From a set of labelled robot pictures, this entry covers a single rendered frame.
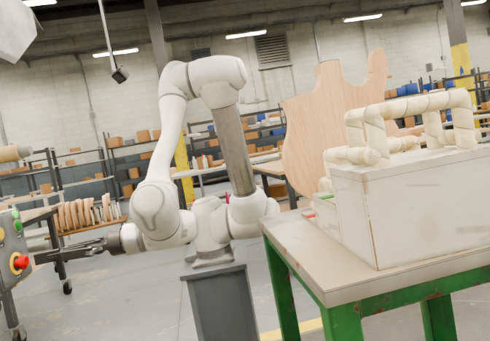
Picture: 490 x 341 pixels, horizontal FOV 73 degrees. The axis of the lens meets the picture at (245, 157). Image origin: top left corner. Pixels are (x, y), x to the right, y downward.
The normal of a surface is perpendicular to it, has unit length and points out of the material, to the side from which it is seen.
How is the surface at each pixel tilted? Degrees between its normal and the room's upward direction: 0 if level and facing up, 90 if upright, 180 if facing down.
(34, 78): 90
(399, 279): 90
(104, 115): 90
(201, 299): 90
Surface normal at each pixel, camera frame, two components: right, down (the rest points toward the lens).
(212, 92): -0.10, 0.47
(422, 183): 0.11, 0.03
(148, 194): 0.04, -0.35
